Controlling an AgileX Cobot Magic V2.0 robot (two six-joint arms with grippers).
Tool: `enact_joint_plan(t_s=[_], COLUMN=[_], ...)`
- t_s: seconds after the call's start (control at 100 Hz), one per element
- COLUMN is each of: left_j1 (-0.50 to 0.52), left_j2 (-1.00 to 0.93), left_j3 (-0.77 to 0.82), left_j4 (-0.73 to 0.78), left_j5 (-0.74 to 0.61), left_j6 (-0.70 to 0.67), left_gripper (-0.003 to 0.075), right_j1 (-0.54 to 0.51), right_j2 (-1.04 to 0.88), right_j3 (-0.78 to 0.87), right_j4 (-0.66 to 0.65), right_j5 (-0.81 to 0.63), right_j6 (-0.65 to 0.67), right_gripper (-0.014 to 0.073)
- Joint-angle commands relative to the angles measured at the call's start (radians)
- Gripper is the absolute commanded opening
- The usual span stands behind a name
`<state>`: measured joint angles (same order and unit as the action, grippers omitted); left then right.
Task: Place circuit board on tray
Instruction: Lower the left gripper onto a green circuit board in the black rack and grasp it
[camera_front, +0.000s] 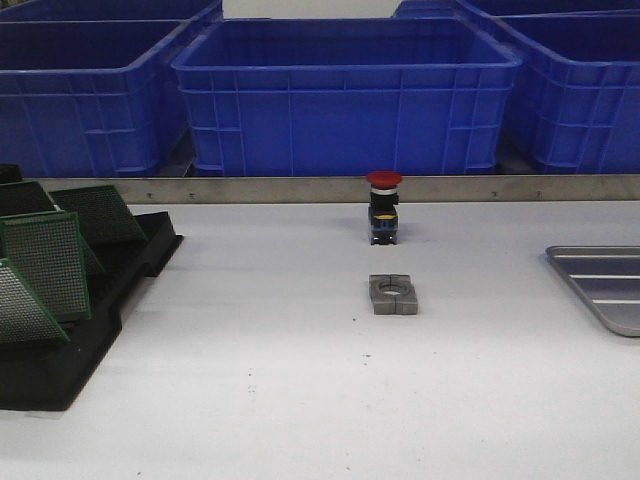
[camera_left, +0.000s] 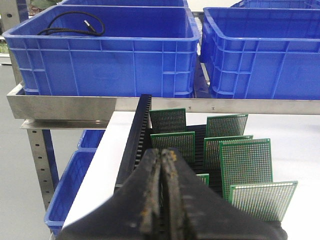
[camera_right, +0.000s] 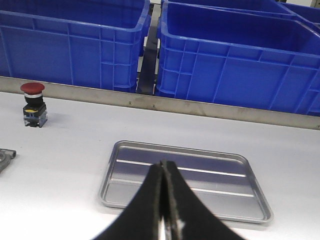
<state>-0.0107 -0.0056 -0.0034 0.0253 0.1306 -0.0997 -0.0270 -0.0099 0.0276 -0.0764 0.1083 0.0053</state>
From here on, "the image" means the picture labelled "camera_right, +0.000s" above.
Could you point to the blue plastic crate far right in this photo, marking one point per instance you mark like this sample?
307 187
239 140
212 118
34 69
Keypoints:
309 16

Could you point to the blue plastic crate centre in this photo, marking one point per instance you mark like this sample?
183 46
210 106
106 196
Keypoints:
89 43

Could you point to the silver metal tray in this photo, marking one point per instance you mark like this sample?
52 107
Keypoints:
223 182

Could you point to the grey metal clamp block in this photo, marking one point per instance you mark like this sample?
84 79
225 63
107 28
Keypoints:
6 155

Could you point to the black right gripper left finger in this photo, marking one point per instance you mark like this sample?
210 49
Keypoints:
140 219

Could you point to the red emergency stop button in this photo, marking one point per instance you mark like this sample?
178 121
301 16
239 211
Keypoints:
35 111

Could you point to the blue plastic crate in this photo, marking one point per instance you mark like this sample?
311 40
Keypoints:
89 43
238 59
309 16

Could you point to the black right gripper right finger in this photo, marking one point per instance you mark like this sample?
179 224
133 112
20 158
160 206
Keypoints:
185 216

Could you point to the blue crate behind right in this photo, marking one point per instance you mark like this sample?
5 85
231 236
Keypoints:
225 7

